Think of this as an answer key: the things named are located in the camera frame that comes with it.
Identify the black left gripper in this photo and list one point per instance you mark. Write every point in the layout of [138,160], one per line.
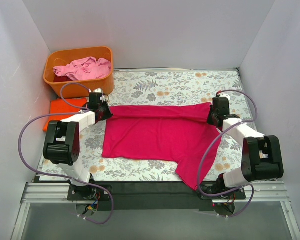
[104,112]

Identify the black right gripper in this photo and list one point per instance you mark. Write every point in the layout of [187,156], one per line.
[213,118]

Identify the magenta t shirt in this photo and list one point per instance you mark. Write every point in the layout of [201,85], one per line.
[177,134]

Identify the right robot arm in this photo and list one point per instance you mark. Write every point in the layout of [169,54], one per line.
[261,154]

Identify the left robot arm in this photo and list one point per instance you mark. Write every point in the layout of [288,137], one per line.
[62,141]

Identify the floral patterned table mat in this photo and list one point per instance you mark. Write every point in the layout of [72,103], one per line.
[156,88]

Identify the orange plastic basket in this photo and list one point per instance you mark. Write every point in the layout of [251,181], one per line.
[78,88]

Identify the folded orange t shirt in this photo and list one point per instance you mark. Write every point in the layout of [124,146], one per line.
[59,106]

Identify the pink crumpled t shirt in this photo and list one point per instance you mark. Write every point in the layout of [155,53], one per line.
[88,68]

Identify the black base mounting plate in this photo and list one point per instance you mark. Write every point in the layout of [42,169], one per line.
[150,195]

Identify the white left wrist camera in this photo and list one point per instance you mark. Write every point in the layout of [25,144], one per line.
[98,91]

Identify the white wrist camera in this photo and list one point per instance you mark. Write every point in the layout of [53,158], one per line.
[223,95]
[98,91]

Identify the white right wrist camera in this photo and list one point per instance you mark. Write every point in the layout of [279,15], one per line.
[223,95]

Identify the aluminium frame rail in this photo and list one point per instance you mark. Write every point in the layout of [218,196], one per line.
[265,214]

